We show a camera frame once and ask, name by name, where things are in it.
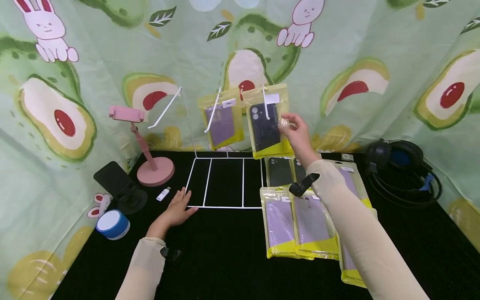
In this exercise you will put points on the person's right hand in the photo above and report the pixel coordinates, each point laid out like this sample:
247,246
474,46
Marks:
300,139

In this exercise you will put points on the person's left hand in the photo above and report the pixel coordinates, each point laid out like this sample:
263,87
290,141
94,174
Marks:
174,214

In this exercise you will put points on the person's right thumb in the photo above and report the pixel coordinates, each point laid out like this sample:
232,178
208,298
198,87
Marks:
285,130

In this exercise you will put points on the person's left thumb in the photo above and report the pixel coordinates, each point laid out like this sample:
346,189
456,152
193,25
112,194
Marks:
192,211

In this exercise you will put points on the person's left fingers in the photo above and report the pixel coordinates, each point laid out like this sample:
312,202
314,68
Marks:
185,195

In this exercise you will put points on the person's right fingers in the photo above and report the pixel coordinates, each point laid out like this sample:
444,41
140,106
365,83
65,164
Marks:
290,118

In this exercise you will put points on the black phone case packet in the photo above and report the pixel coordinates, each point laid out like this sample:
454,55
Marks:
264,129
299,170

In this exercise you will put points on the white usb stick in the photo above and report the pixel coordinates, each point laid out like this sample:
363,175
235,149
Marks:
162,194

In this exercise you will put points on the pink phone stand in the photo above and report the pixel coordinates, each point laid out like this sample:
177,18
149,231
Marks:
155,171

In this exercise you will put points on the dark green phone case packet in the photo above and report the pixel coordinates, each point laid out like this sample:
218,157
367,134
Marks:
279,171

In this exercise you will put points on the black wrist band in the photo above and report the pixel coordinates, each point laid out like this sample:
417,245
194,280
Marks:
303,184
170,254

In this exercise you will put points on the purple phone case packet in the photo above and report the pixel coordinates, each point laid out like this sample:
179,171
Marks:
313,227
279,223
222,123
354,183
348,268

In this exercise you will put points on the black phone stand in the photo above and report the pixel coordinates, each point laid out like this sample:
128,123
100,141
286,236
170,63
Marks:
112,179

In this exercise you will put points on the blue and white round speaker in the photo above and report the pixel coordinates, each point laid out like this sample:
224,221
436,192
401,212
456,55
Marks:
112,226

